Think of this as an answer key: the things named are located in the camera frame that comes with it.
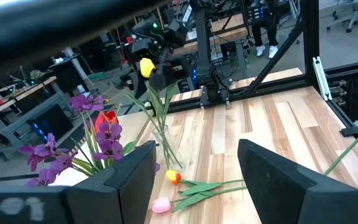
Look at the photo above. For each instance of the black aluminium table frame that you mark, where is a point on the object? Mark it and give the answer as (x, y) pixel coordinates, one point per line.
(311, 37)

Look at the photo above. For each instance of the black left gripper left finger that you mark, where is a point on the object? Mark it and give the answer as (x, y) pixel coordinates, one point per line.
(120, 193)

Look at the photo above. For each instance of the wooden-top workbench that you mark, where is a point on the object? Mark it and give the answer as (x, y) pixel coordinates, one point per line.
(20, 97)

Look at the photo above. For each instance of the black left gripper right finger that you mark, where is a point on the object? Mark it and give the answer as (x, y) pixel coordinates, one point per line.
(284, 193)

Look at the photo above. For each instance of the silver frame bracket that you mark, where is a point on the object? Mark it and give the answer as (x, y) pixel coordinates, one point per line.
(320, 77)

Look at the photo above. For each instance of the grey office chair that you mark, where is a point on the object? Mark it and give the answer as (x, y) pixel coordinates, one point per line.
(353, 12)

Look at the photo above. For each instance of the green potted plant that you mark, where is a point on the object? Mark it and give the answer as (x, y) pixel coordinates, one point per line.
(37, 74)

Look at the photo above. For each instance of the black connector box white labels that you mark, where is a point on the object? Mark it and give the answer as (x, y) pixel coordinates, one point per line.
(353, 99)

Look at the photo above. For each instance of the purple artificial flower bunch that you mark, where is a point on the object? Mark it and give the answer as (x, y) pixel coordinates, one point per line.
(107, 133)

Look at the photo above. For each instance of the clear glass vase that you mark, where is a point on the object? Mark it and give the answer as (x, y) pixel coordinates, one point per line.
(169, 149)

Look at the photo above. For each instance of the person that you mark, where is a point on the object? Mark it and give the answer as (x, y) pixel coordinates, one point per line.
(273, 34)

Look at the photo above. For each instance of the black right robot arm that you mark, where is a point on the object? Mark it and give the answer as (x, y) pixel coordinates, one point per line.
(202, 46)

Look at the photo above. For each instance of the wooden background table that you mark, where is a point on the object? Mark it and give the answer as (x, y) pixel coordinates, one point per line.
(228, 32)

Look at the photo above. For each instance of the yellow and red artificial tulip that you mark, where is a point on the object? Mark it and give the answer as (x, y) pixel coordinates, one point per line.
(173, 176)

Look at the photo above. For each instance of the orange artificial tulip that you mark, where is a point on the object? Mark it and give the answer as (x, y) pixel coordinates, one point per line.
(342, 155)

